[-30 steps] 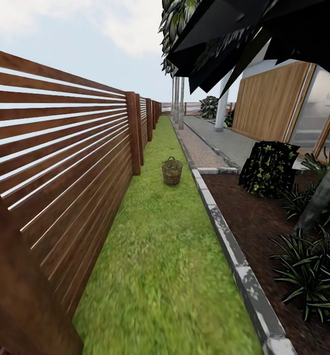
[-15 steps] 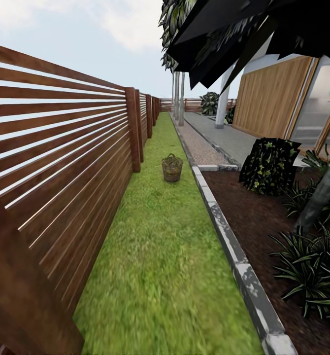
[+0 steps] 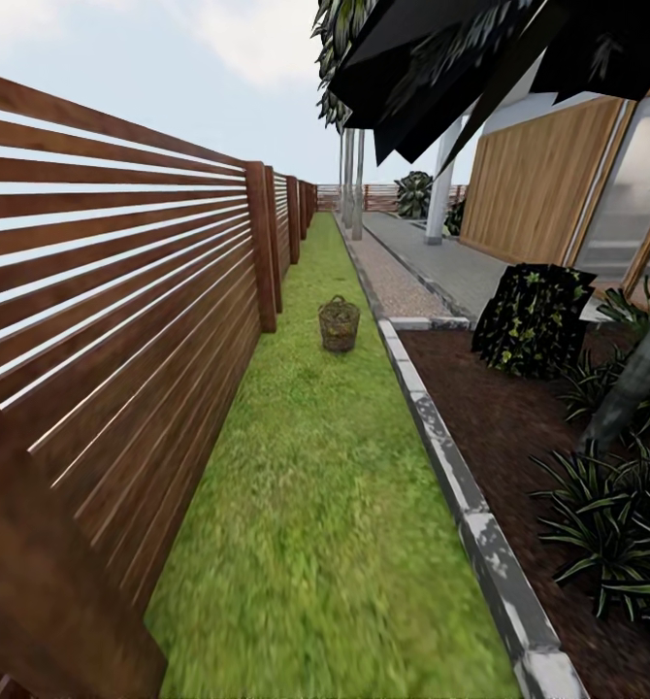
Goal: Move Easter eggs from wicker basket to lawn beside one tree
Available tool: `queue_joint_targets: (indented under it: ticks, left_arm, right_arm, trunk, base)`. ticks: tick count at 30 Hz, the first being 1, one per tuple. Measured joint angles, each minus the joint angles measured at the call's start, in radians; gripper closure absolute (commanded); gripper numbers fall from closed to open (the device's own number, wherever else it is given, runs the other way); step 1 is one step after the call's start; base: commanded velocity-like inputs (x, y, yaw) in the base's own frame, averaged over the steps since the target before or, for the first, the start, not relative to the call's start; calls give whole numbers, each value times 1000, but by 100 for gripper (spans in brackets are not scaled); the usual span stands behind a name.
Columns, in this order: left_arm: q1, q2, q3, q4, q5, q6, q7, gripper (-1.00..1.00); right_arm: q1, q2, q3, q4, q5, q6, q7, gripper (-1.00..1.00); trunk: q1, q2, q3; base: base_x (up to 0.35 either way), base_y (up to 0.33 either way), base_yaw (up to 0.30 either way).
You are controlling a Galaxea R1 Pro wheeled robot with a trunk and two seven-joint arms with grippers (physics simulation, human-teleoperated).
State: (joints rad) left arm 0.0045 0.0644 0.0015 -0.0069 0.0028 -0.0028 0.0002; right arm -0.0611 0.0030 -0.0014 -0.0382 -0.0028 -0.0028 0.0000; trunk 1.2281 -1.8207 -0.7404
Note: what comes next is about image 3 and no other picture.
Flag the wicker basket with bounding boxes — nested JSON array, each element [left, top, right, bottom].
[[317, 294, 362, 354]]

